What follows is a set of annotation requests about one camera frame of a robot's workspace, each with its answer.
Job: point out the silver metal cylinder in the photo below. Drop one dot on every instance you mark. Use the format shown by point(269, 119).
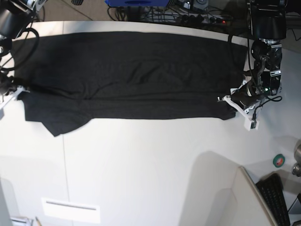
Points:
point(296, 168)

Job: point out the black keyboard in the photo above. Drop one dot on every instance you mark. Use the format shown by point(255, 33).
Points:
point(271, 189)

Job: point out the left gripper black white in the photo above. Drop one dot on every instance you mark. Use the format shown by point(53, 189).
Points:
point(244, 100)

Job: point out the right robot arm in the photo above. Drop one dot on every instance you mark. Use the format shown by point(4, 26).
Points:
point(16, 17)

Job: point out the black t-shirt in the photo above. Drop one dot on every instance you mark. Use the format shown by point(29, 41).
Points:
point(74, 78)

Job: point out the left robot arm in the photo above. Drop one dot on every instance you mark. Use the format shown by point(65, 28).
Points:
point(266, 23)

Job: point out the blue box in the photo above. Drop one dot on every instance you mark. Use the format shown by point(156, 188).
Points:
point(143, 3)

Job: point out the green tape roll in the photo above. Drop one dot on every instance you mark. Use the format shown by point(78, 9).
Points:
point(278, 160)

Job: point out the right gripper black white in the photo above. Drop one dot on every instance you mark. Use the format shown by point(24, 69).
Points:
point(9, 90)

